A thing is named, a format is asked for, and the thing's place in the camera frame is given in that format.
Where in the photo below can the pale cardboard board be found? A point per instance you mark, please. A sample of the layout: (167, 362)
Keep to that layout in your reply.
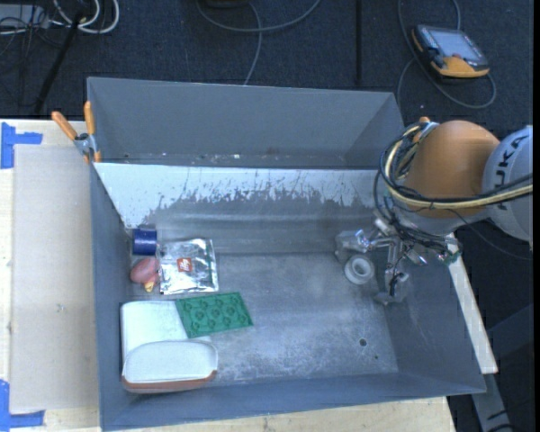
(49, 263)

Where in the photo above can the pink toy animal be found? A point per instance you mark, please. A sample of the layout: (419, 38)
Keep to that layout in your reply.
(143, 270)

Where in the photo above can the dark green flat block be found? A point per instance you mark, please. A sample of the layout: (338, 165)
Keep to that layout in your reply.
(213, 314)

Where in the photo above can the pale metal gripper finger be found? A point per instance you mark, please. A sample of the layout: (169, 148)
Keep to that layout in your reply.
(393, 284)
(353, 241)

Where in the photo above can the grey metal bin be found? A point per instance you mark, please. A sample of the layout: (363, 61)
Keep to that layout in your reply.
(297, 322)

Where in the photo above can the blue cylinder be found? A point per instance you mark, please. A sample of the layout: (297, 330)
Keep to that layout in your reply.
(144, 242)

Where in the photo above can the white flat box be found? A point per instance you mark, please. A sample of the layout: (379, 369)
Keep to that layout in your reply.
(150, 322)

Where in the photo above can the white tape roll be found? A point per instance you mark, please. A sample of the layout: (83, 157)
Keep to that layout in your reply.
(358, 270)

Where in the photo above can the silver foil packet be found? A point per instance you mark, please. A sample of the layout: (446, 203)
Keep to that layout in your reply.
(189, 268)

